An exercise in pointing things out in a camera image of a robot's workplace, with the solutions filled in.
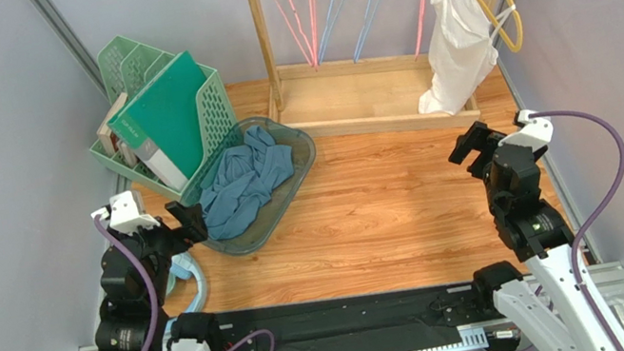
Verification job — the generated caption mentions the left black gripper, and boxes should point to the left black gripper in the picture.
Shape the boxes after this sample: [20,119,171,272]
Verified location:
[104,194,219,310]

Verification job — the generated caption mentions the blue tank top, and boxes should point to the blue tank top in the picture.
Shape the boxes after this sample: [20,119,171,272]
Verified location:
[200,126,295,241]

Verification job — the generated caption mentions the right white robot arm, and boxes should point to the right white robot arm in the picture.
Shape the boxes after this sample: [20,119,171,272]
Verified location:
[449,110,624,351]

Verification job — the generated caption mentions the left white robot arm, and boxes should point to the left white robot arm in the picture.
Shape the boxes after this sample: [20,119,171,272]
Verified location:
[94,202,224,351]

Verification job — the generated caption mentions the light blue hanger on table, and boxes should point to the light blue hanger on table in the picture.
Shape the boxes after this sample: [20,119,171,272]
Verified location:
[166,252,209,314]

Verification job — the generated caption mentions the white garment on hanger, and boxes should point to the white garment on hanger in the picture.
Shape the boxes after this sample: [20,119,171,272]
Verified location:
[418,0,503,115]

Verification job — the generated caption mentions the clear plastic basin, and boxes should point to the clear plastic basin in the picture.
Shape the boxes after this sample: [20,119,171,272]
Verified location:
[181,117,316,256]

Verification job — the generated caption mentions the green folder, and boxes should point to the green folder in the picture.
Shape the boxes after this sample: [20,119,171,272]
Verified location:
[107,51,206,191]

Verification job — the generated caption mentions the wooden clothes rack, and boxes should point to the wooden clothes rack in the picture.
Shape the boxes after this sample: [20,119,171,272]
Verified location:
[247,0,506,137]

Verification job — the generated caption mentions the books in organizer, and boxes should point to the books in organizer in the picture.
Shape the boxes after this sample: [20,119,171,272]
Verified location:
[89,91,142,172]

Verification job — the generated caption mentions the green plastic file organizer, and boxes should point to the green plastic file organizer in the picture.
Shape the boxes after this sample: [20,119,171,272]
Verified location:
[90,35,237,200]

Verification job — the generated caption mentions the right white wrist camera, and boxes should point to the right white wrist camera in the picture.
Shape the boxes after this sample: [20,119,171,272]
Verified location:
[498,108,554,152]

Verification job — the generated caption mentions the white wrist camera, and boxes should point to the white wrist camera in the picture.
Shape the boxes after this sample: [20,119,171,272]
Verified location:
[91,189,161,235]
[498,108,554,152]

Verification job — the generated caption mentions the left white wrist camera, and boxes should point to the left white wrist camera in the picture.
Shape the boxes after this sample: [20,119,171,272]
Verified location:
[91,189,161,235]

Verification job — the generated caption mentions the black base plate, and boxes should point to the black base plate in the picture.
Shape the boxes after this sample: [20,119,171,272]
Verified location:
[164,255,546,351]

